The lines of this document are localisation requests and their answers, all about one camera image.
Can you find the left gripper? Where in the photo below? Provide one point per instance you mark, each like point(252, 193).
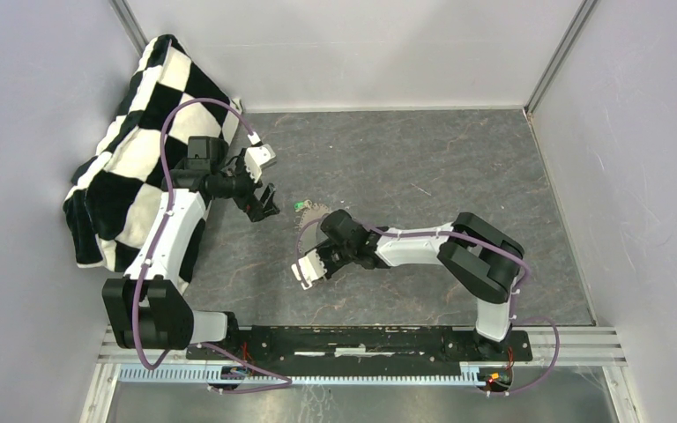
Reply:
point(250, 204)

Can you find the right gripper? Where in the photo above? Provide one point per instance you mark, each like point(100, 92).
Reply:
point(321, 249)

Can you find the green tagged key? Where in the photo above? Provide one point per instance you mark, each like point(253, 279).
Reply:
point(302, 205)

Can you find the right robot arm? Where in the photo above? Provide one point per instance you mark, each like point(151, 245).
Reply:
point(484, 260)

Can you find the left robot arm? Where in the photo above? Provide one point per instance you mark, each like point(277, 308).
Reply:
point(146, 306)

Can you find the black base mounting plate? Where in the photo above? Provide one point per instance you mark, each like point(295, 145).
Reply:
point(371, 350)

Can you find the black white checkered blanket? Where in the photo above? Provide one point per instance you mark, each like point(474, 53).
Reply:
point(115, 195)

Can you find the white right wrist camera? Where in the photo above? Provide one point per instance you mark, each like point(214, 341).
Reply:
point(309, 269)

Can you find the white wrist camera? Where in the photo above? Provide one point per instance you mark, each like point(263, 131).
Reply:
point(309, 269)
point(257, 159)

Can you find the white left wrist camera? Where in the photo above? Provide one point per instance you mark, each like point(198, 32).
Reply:
point(257, 159)

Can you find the white slotted cable duct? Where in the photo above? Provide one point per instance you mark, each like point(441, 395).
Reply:
point(218, 375)

